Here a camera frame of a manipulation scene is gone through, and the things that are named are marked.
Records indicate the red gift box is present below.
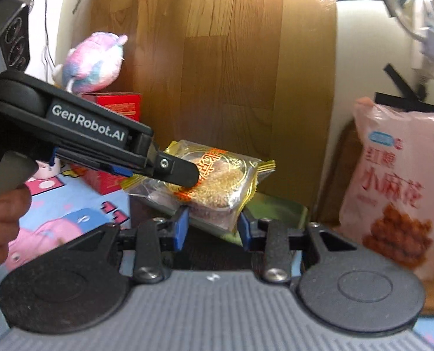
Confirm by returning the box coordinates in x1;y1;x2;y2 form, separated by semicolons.
73;92;142;195

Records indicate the wooden headboard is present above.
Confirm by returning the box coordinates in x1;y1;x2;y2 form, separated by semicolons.
71;0;339;223

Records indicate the pink snack bag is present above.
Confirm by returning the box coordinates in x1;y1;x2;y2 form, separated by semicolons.
338;97;434;282

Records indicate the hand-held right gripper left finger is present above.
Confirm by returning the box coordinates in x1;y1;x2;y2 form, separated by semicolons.
56;207;189;284

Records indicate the white hanging power strip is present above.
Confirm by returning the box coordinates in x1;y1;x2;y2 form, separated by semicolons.
409;0;434;94

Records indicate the thin black cable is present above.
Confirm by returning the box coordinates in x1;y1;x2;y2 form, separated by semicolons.
42;0;58;85

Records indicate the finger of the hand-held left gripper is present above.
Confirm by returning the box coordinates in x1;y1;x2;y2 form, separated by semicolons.
146;145;200;188

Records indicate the black box with sheep picture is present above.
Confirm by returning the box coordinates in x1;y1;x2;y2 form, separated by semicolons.
129;189;309;270

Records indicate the pink and blue plush toy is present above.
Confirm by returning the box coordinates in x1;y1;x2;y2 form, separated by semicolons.
52;31;128;94

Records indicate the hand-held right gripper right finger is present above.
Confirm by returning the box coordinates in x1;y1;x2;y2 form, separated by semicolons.
239;211;370;284

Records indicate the person's left hand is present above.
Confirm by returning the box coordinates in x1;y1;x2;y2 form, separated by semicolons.
0;186;33;282

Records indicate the clear gold mooncake packet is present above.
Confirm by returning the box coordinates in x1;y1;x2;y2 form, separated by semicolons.
121;140;276;235

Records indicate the printed cartoon blanket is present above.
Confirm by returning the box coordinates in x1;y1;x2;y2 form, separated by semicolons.
0;159;434;351

